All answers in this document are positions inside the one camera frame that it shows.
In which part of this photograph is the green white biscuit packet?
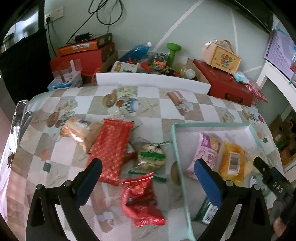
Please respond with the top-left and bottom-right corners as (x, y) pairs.
(192, 197), (218, 225)

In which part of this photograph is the yellow cake packet with barcode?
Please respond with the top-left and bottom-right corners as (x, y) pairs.
(219, 142), (245, 186)

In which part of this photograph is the pink swiss roll packet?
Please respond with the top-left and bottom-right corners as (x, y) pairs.
(184, 133), (222, 180)

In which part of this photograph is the red candy-wrap snack bag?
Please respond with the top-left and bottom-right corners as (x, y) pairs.
(120, 173), (166, 227)

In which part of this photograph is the beige orange bread packet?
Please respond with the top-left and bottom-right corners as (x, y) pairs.
(60, 116), (102, 153)

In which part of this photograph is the red patterned packet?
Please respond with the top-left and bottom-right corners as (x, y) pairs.
(87, 118), (134, 187)

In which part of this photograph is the green-striped cookie packet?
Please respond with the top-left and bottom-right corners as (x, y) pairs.
(128, 137), (171, 183)

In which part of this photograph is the mint green snack packet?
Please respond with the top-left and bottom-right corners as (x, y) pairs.
(249, 175), (268, 198)

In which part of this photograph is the person's right hand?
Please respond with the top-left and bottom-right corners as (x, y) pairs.
(273, 216), (287, 237)

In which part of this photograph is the white teal-rimmed tray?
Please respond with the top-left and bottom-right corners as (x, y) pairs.
(170, 122), (284, 241)

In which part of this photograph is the pink patterned gift box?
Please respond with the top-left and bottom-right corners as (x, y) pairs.
(246, 82), (268, 105)

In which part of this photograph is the smartphone on stand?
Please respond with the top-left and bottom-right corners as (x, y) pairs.
(10, 99), (29, 140)

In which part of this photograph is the white shelf desk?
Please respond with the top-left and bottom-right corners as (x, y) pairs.
(256, 61), (295, 177)

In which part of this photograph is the large red gift box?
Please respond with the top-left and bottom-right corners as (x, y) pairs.
(193, 59), (253, 106)

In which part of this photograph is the blue tissue pack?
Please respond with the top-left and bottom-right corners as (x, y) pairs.
(233, 71), (250, 84)

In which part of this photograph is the purple perforated organizer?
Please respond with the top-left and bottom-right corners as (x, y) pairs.
(264, 30), (295, 80)

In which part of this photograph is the wooden handbag gift box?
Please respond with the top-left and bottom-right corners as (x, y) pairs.
(202, 40), (241, 75)

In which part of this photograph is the clear acrylic box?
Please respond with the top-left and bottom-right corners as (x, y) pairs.
(47, 59), (83, 91)

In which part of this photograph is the black cabinet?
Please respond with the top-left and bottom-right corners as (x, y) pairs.
(0, 29), (55, 105)

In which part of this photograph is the toy clutter pile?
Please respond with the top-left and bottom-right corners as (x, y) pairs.
(139, 53), (175, 76)

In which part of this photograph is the green dumbbell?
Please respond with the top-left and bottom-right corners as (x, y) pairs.
(166, 43), (182, 68)

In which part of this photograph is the red box stack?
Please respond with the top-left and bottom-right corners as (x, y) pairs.
(50, 42), (115, 76)

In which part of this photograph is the orange box on top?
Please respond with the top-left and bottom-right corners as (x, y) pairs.
(56, 33), (112, 57)

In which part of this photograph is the blue water bottle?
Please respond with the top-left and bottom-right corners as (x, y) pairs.
(119, 42), (152, 63)

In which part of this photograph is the wall power socket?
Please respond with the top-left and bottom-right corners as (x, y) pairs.
(45, 6), (64, 22)

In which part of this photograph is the black wall cable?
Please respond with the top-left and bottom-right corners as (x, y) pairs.
(67, 0), (124, 45)

